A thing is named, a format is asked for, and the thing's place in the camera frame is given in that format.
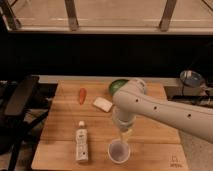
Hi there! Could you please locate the white sponge block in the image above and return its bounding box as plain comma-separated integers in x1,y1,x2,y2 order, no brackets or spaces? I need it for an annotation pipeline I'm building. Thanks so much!
93,97,113,112

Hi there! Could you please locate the orange carrot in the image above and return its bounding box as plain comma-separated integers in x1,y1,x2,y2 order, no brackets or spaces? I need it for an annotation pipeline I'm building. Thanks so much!
79,88,87,105

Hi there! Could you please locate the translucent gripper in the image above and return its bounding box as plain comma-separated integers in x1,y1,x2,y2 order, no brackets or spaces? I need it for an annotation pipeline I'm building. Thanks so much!
114,120,134,143

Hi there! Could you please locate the green bowl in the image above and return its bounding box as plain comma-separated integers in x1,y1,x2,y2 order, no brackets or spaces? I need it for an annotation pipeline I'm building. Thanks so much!
108,79,128,95

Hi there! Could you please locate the black office chair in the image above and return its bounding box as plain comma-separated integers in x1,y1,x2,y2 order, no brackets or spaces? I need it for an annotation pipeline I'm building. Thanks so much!
0,76,48,171

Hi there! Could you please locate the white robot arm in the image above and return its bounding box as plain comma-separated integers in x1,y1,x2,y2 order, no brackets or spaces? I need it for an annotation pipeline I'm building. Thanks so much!
112,78,213,143

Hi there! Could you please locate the white plastic bottle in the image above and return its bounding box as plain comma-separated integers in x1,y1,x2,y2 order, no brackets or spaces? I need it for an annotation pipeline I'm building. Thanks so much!
75,121,89,162

